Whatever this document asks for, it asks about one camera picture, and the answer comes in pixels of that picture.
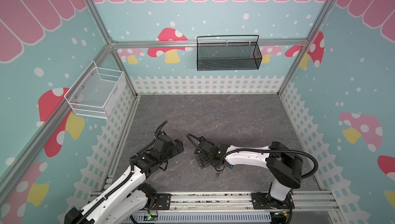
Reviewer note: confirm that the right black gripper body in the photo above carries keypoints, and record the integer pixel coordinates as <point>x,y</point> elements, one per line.
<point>203,151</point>

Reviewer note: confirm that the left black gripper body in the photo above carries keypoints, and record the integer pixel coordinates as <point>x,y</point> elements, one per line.
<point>172,151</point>

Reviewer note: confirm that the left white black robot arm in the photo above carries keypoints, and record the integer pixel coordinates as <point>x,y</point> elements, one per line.
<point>129,193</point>

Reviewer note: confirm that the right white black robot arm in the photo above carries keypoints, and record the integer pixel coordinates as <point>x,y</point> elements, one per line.
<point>289,167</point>

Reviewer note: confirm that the white vented cable duct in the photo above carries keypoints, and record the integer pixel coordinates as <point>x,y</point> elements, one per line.
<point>204,218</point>

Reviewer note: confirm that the white mesh wall basket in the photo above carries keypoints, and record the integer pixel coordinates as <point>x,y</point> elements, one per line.
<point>96,92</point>

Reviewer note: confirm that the black mesh wall basket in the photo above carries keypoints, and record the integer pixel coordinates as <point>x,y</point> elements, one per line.
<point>228,52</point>

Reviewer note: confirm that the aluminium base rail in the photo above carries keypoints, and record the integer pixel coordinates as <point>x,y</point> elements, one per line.
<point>309,207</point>

